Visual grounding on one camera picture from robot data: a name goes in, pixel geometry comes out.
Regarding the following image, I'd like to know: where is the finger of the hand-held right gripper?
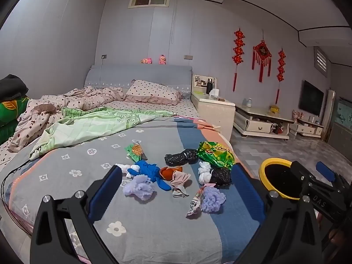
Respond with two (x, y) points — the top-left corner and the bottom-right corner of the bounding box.
(291, 161), (348, 222)
(316, 161), (352, 207)

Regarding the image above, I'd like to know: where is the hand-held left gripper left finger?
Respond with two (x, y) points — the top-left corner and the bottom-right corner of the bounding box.
(30, 165), (123, 264)

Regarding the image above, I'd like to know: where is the fish tank with cabinet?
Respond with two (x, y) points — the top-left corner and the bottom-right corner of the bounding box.
(327, 97), (352, 154)

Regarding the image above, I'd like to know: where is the pink sock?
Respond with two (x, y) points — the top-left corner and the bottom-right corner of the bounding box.
(170, 170), (192, 198)

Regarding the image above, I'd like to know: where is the large white TV cabinet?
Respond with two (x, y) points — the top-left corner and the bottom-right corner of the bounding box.
(234, 105), (295, 141)

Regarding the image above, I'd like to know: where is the black plastic bag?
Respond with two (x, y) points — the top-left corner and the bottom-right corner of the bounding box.
(164, 148), (198, 167)
(210, 167), (233, 188)

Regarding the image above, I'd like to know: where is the white red snack wrapper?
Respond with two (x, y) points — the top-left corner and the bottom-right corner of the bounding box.
(185, 185), (207, 218)

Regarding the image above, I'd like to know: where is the pink polka-dot duvet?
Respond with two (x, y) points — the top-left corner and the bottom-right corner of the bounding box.
(7, 86), (124, 153)

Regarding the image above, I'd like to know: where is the green printed blanket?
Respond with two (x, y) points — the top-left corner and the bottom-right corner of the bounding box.
(0, 95), (29, 145)

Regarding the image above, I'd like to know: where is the green yellow snack bag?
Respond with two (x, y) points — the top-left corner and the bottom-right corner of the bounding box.
(196, 141), (236, 169)

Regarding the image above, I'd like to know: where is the purple fluffy ball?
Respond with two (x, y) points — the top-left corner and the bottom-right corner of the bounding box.
(201, 185), (226, 213)
(122, 174), (154, 204)

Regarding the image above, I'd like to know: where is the white standing air conditioner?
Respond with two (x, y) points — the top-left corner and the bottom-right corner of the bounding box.
(320, 88), (336, 141)

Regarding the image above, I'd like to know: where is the orange peel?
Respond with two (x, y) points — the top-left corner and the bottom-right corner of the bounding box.
(159, 166), (184, 181)

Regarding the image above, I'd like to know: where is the louvred vent window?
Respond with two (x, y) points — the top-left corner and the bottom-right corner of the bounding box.
(313, 46), (329, 78)

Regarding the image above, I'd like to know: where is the green patterned quilt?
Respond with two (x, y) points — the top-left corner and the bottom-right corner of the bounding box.
(29, 107), (178, 161)

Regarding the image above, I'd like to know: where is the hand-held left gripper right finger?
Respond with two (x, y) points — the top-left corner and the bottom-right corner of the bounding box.
(232, 163), (323, 264)

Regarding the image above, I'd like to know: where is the small green snack packet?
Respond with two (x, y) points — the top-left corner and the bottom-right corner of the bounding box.
(124, 142), (149, 163)

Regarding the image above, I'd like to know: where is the dark cloth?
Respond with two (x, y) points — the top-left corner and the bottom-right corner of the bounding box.
(0, 74), (29, 101)

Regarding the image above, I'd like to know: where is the small white TV cabinet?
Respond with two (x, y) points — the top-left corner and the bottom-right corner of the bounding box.
(289, 118), (324, 138)

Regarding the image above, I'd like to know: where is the grey upholstered bed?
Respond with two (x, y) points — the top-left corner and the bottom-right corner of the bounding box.
(0, 64), (264, 264)

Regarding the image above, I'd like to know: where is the square red knot ornament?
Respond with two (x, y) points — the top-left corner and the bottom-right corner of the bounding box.
(252, 40), (273, 83)

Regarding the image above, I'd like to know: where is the black cable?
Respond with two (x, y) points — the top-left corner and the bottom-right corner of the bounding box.
(0, 159), (33, 237)

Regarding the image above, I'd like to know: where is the black wall television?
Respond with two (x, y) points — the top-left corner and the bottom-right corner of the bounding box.
(298, 80), (325, 117)

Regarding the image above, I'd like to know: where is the beige bedside cabinet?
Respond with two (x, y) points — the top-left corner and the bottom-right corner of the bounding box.
(191, 74), (236, 143)

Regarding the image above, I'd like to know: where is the polka-dot pillow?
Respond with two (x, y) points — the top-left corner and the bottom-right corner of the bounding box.
(124, 79), (182, 105)

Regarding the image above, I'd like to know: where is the blue glove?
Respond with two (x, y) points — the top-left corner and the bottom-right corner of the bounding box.
(127, 159), (172, 191)

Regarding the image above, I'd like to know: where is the white tissue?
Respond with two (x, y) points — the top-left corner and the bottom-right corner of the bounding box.
(198, 161), (212, 185)
(115, 163), (138, 175)

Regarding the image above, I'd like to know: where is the yellow round bin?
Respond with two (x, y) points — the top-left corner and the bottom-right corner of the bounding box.
(259, 158), (308, 201)

